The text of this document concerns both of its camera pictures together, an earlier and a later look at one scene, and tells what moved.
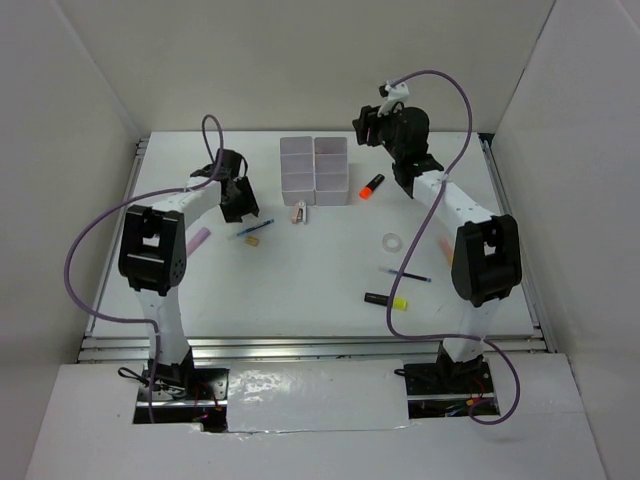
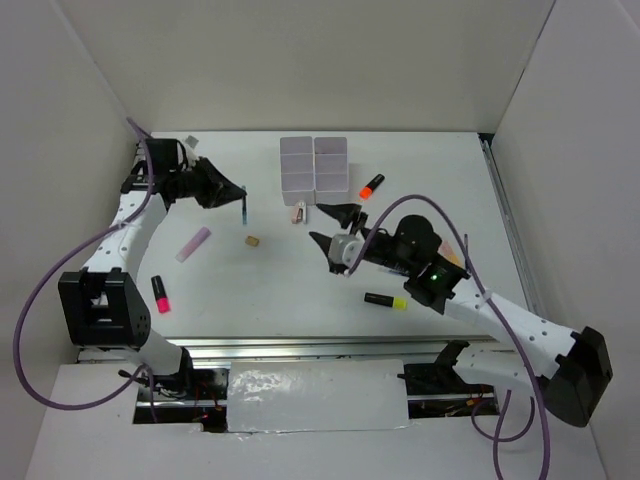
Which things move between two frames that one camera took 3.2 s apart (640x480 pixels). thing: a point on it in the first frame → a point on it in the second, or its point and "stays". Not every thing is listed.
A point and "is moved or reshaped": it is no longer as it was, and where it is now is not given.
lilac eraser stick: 197,239 stays
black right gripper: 368,119 → 345,213
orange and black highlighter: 365,192 stays
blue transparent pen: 254,227 is moved or reshaped
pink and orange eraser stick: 448,251 stays
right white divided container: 331,170 stays
